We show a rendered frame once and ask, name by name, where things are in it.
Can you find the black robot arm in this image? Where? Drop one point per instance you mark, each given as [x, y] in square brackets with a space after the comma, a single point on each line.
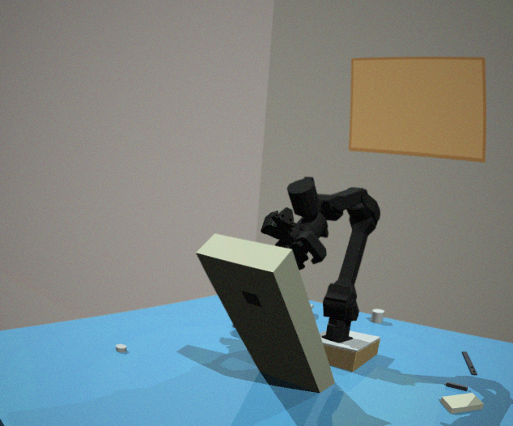
[339, 303]

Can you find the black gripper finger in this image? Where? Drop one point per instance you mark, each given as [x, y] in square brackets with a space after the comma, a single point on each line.
[299, 263]

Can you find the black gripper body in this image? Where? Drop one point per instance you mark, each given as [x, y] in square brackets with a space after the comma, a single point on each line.
[306, 241]

